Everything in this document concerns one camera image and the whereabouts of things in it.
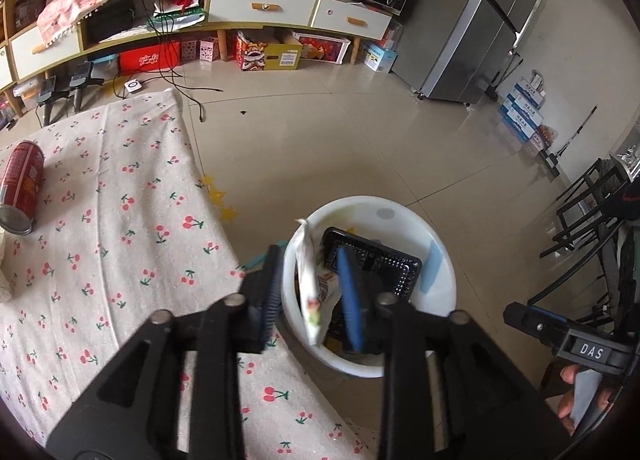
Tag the red drink can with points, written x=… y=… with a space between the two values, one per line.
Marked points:
x=22 y=180

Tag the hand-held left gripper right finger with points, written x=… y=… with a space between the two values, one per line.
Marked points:
x=347 y=300

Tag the stack of blue white cartons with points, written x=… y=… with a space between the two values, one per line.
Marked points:
x=527 y=110

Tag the small pink patterned box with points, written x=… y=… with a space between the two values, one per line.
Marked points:
x=209 y=50
x=190 y=50

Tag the black mop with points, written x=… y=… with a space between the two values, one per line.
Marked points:
x=575 y=135

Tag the grey refrigerator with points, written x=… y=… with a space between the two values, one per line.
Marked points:
x=475 y=15

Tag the yellow star floor sticker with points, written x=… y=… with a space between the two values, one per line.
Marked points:
x=214 y=187
x=229 y=214

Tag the black plastic food tray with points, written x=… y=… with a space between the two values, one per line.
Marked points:
x=390 y=270

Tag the white plastic bin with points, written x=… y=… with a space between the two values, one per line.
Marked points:
x=435 y=250

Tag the blue white yellow carton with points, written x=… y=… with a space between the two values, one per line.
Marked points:
x=377 y=58

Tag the flat red box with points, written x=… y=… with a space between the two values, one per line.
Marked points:
x=150 y=56

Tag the lion print cardboard box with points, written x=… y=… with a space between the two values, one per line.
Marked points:
x=265 y=53

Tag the person's right hand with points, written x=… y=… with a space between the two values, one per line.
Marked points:
x=567 y=402

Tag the black hand-held device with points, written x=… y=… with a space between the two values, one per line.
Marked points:
x=47 y=90
x=80 y=78

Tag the cherry print tablecloth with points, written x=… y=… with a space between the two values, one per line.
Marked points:
x=125 y=240

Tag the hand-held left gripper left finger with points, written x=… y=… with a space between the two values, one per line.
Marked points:
x=270 y=290

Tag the black metal chair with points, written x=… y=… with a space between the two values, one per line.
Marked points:
x=585 y=210

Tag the strawberry print white wrapper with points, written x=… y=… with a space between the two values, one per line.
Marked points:
x=307 y=280

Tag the red white gift box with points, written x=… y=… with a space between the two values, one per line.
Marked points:
x=322 y=48

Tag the wooden white-drawer TV cabinet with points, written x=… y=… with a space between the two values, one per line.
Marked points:
x=260 y=5

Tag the black electronic device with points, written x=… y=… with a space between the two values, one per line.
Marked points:
x=110 y=20

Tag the white square device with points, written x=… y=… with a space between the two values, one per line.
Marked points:
x=134 y=86

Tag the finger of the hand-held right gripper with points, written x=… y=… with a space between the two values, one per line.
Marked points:
x=530 y=322

